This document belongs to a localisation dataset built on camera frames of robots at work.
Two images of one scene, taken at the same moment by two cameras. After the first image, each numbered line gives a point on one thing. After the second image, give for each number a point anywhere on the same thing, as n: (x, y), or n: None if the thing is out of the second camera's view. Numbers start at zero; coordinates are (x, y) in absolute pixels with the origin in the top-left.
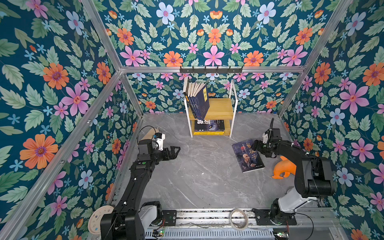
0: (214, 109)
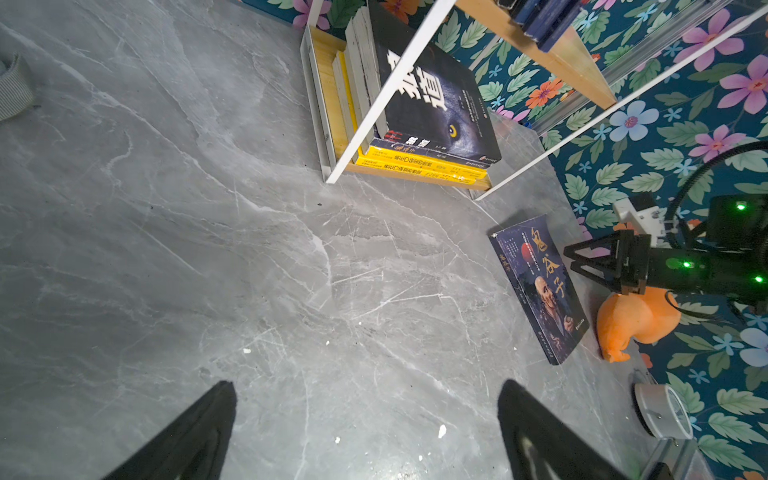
0: (567, 57)
